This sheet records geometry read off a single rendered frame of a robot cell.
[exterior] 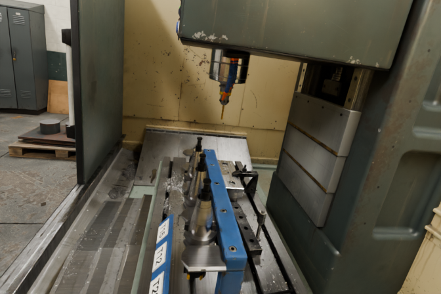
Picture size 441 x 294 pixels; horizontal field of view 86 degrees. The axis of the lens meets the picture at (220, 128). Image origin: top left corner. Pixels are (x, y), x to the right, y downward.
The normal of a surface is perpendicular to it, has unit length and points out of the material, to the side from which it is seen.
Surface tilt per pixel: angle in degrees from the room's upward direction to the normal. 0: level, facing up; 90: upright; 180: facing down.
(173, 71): 90
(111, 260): 7
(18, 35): 90
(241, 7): 90
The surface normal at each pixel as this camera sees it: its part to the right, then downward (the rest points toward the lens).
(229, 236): 0.14, -0.95
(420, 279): -0.98, -0.09
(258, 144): 0.14, 0.30
